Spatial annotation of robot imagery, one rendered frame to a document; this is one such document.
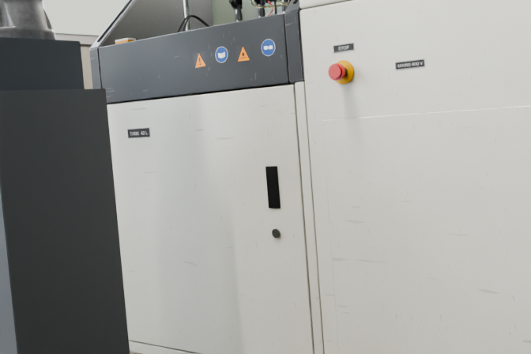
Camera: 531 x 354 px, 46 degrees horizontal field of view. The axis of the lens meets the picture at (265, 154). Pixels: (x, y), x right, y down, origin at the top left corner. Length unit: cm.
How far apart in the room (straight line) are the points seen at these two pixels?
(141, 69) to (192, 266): 54
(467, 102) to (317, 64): 34
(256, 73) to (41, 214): 59
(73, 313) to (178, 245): 47
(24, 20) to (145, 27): 74
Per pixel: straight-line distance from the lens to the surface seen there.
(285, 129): 144
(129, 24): 195
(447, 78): 128
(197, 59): 159
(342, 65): 134
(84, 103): 129
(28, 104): 123
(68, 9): 349
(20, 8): 132
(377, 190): 134
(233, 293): 161
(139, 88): 173
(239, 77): 151
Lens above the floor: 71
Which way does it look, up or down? 3 degrees down
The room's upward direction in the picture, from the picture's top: 4 degrees counter-clockwise
